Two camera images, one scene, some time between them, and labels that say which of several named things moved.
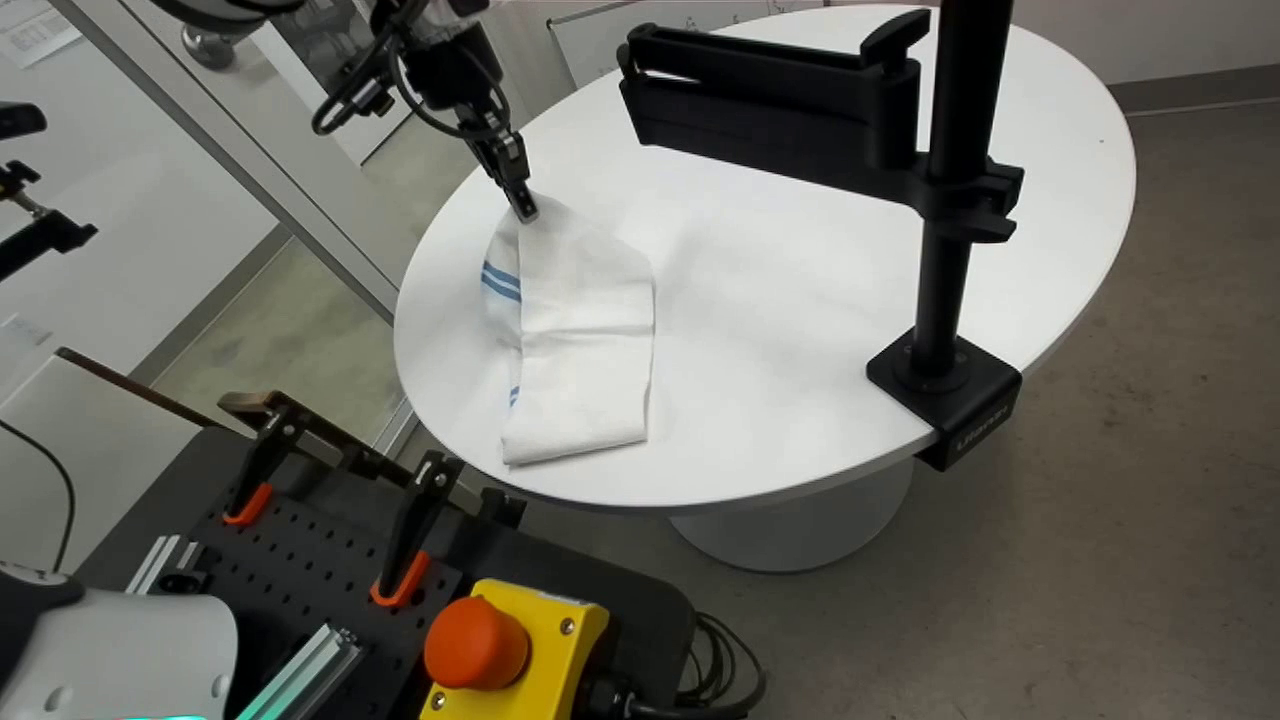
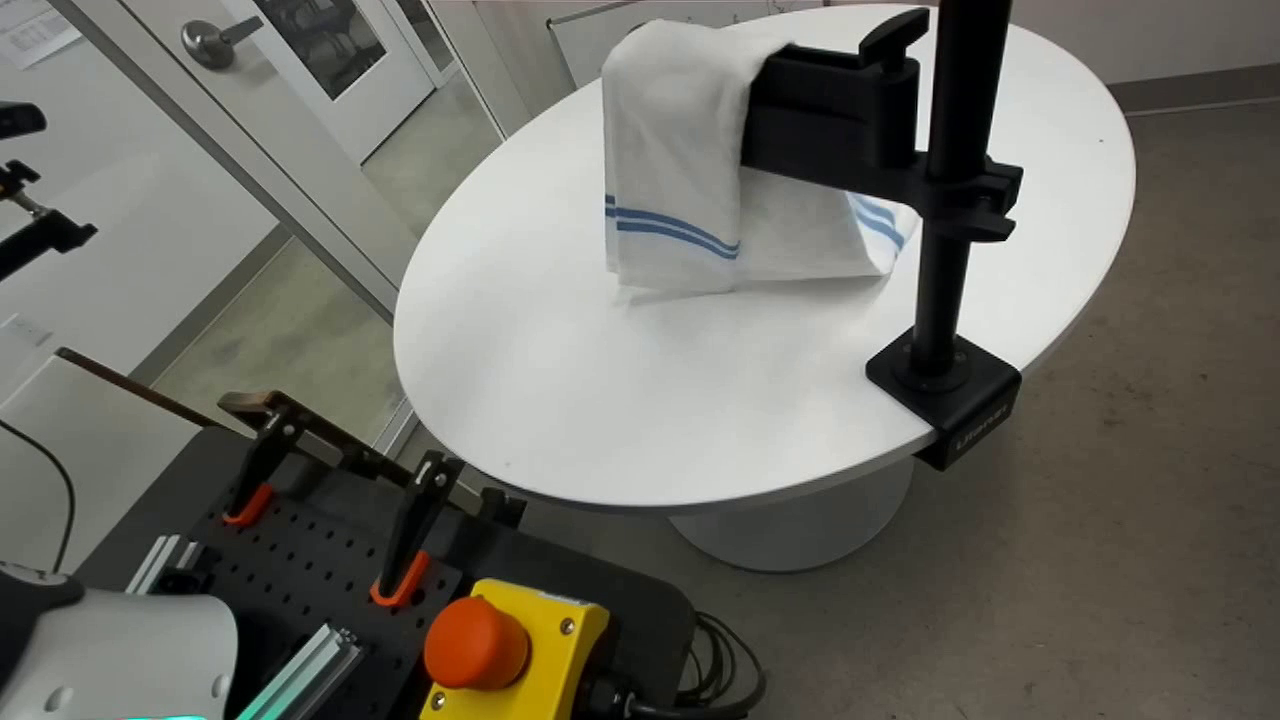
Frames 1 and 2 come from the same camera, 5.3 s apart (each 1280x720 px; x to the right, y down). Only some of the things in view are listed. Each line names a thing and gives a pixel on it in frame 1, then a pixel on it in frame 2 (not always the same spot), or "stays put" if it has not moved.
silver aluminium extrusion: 307,679 stays put
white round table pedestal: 805,530 stays put
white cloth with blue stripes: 579,334 to 680,209
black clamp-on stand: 914,110 stays put
